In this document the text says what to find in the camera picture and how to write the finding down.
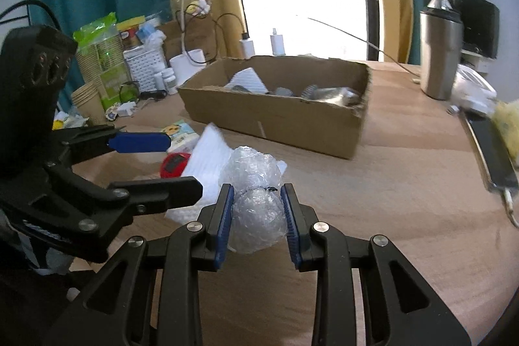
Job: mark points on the steel tumbler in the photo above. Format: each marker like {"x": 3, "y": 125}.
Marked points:
{"x": 440, "y": 54}

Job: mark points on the white foam sheet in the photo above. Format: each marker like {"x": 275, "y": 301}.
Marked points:
{"x": 209, "y": 163}

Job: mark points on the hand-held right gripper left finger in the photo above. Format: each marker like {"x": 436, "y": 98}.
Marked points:
{"x": 225, "y": 228}

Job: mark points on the grey cloth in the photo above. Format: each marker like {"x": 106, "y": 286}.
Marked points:
{"x": 52, "y": 261}

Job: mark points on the red round gadget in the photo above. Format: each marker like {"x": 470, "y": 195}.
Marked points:
{"x": 174, "y": 165}

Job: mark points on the small trinket bag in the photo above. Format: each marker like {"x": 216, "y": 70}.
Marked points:
{"x": 198, "y": 5}

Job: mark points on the printed tissue pack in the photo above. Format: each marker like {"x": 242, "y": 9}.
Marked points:
{"x": 182, "y": 133}

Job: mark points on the cotton swab bag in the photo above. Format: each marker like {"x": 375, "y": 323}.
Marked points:
{"x": 336, "y": 95}

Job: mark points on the white pill bottle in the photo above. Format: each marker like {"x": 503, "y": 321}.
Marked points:
{"x": 158, "y": 81}
{"x": 169, "y": 81}

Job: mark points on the clear plastic container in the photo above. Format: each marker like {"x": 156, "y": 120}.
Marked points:
{"x": 474, "y": 86}

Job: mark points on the black monitor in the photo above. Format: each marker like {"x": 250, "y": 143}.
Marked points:
{"x": 478, "y": 21}

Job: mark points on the clear bubble wrap bundle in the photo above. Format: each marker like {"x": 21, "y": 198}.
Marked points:
{"x": 255, "y": 216}

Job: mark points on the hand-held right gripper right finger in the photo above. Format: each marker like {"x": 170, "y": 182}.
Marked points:
{"x": 290, "y": 224}

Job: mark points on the yellow lid can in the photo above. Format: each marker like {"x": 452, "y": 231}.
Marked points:
{"x": 131, "y": 33}

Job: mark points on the green paper cup pack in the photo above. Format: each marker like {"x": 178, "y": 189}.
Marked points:
{"x": 101, "y": 62}

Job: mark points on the white perforated basket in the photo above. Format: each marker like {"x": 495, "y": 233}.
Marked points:
{"x": 144, "y": 66}

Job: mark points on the white plug adapter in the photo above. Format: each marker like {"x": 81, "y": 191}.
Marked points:
{"x": 127, "y": 110}

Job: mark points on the blue and white packets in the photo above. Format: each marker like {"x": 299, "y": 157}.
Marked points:
{"x": 150, "y": 34}

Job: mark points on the brown cardboard box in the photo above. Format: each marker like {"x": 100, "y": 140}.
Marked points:
{"x": 284, "y": 119}

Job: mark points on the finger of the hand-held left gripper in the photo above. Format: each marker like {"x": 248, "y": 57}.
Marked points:
{"x": 162, "y": 192}
{"x": 140, "y": 142}

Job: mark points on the black flashlight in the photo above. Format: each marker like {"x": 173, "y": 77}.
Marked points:
{"x": 152, "y": 94}

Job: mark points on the brown paper cup stack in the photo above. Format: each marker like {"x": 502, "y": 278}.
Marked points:
{"x": 87, "y": 102}

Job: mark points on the yellow tissue bag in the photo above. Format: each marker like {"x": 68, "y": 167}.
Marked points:
{"x": 509, "y": 119}

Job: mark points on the green tinted glasses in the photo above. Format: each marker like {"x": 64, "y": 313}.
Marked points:
{"x": 129, "y": 96}

